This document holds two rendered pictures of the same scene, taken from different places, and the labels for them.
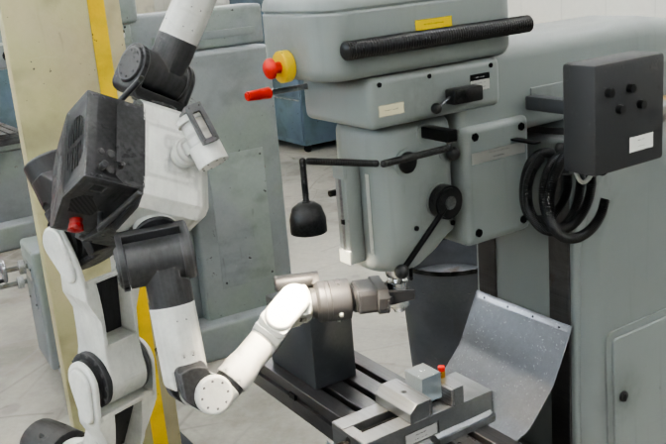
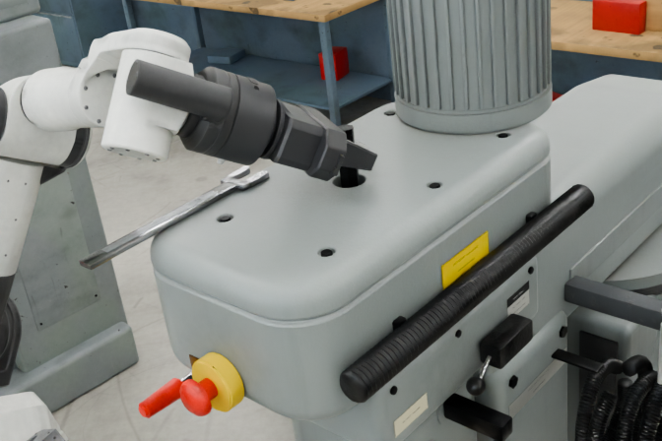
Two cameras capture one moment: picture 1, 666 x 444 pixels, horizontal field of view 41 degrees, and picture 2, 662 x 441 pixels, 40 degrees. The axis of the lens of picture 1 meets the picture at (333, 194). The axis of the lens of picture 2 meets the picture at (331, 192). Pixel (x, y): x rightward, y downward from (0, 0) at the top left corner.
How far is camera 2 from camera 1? 0.98 m
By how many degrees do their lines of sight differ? 16
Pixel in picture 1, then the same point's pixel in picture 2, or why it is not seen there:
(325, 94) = not seen: hidden behind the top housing
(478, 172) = (515, 425)
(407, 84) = (430, 363)
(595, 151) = not seen: outside the picture
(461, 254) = not seen: hidden behind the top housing
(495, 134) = (534, 361)
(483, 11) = (525, 201)
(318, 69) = (297, 409)
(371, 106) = (382, 426)
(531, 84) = (570, 263)
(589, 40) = (629, 165)
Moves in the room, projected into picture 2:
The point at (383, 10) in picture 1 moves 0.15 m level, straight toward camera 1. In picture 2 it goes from (397, 276) to (446, 362)
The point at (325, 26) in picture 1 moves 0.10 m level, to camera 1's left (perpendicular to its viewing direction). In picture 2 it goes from (307, 343) to (201, 371)
